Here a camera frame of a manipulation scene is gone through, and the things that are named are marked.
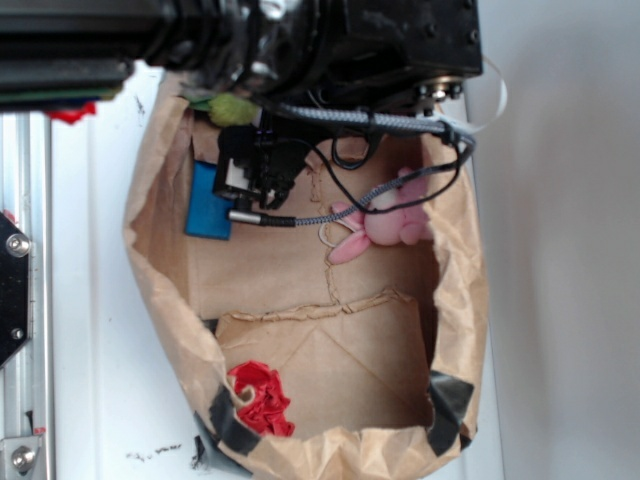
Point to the brown paper bag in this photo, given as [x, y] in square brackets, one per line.
[381, 357]

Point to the aluminium frame rail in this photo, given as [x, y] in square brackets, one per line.
[27, 413]

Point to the pink plush bunny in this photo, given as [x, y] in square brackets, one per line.
[407, 225]

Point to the green plush animal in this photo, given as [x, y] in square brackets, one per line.
[225, 109]

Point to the blue rectangular block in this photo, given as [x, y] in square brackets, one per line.
[207, 213]

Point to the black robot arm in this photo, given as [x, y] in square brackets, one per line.
[318, 69]

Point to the white plastic tray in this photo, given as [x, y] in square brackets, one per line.
[119, 410]

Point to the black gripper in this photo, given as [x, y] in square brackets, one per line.
[257, 166]

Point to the red crumpled paper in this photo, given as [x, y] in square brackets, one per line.
[265, 411]

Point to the black mounting bracket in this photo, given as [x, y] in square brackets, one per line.
[16, 248]

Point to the silver corner bracket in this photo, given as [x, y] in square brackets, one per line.
[20, 457]

